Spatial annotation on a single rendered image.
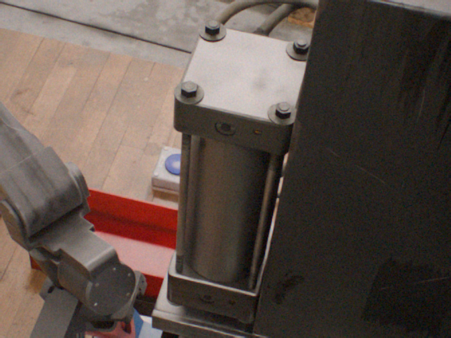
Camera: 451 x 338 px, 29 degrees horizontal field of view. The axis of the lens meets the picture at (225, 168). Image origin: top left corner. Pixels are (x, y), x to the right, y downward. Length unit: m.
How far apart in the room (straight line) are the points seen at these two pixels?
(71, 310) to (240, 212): 0.29
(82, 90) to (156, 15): 1.53
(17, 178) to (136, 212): 0.42
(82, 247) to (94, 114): 0.60
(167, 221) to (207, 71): 0.65
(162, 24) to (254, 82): 2.33
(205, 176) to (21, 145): 0.26
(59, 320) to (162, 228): 0.39
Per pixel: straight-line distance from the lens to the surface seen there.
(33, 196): 0.88
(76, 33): 2.94
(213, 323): 0.90
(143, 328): 1.10
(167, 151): 1.36
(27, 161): 0.89
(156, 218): 1.28
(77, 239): 0.89
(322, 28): 0.53
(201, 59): 0.66
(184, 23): 2.97
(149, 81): 1.50
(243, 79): 0.65
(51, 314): 0.95
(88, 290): 0.87
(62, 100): 1.47
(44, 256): 0.93
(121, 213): 1.29
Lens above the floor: 1.96
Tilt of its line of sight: 51 degrees down
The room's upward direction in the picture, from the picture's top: 6 degrees clockwise
